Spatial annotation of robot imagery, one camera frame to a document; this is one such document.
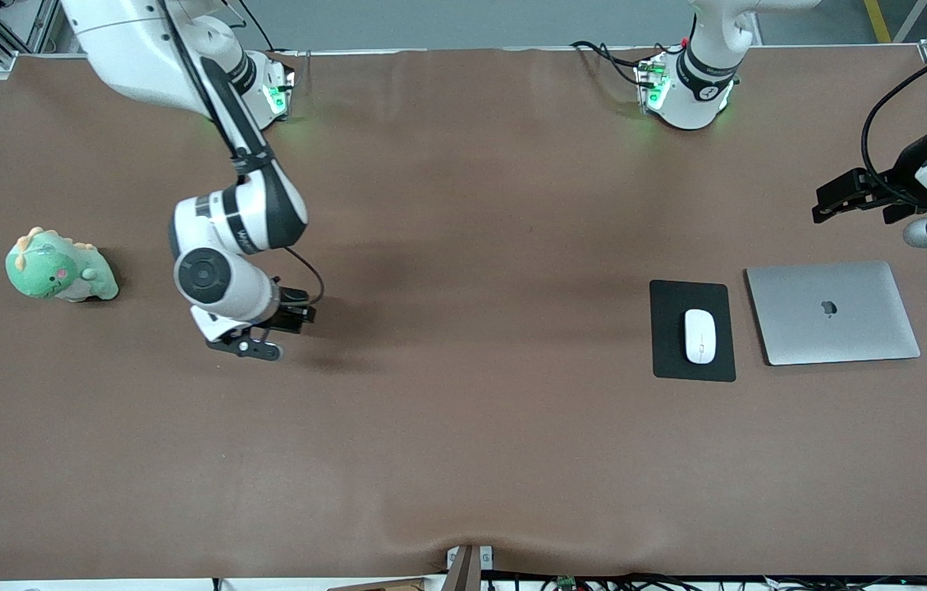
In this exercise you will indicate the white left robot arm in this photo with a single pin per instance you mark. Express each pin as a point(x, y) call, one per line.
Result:
point(701, 82)

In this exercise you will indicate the green plush dinosaur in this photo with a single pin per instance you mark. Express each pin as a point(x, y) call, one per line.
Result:
point(52, 271)

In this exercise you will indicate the white computer mouse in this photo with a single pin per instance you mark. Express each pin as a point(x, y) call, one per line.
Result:
point(699, 335)

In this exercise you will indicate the metal table bracket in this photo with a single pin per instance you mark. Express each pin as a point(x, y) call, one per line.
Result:
point(469, 566)

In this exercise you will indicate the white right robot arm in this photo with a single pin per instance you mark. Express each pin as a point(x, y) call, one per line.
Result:
point(208, 279)

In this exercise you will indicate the silver laptop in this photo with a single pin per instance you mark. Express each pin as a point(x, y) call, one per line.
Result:
point(837, 316)

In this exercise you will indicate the black mouse pad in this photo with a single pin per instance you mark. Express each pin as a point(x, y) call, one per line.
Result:
point(668, 336)

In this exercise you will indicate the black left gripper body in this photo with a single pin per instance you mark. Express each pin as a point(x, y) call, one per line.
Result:
point(905, 178)

